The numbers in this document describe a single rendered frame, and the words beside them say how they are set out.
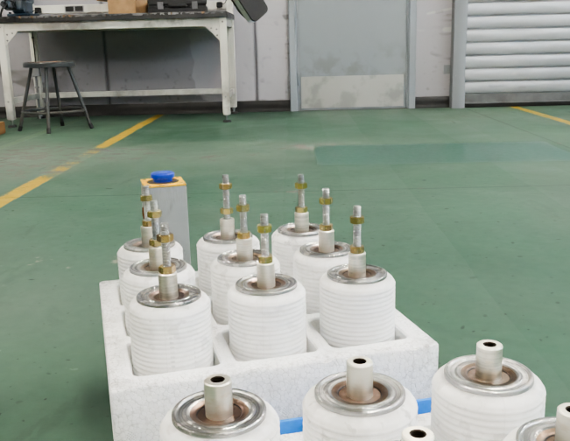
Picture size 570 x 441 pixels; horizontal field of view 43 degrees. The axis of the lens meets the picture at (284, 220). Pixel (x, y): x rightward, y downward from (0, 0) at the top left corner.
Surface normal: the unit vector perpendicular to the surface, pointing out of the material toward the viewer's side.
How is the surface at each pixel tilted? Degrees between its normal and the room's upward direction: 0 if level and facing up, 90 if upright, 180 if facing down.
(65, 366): 0
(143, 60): 90
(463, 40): 89
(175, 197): 90
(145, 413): 90
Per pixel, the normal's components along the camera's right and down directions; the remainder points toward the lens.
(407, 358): 0.27, 0.22
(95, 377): -0.03, -0.97
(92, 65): -0.01, 0.24
